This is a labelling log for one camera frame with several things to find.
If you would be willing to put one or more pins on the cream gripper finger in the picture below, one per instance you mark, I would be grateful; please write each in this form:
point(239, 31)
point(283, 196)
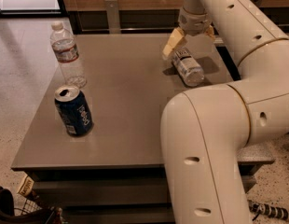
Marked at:
point(210, 33)
point(176, 39)

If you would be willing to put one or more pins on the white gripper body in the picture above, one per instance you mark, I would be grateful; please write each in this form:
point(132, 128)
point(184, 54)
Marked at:
point(194, 24)

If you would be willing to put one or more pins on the clear bottle with blue label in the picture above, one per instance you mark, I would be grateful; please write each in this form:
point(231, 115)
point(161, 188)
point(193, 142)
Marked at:
point(188, 68)

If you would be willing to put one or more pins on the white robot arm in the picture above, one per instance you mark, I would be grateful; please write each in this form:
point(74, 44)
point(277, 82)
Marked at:
point(203, 129)

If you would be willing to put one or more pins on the clear bottle with red label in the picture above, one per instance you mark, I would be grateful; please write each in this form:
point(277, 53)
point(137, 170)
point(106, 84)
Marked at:
point(66, 52)

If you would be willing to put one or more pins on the blue Pepsi soda can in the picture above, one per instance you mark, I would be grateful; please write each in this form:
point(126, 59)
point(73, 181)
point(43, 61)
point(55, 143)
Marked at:
point(73, 108)

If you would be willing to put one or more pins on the grey drawer cabinet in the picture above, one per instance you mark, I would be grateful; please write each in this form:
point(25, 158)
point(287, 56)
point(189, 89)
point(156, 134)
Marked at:
point(127, 90)

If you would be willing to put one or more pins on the small cream paper packet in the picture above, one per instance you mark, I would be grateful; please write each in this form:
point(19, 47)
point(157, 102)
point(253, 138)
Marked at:
point(26, 186)

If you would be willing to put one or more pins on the left metal wall bracket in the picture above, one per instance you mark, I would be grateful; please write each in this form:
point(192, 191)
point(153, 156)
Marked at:
point(112, 13)

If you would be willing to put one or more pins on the black and white striped handle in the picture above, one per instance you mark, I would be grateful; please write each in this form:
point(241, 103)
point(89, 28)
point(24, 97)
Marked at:
point(268, 210)

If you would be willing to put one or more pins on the wire basket with black bag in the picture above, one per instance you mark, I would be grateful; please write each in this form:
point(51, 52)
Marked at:
point(33, 211)

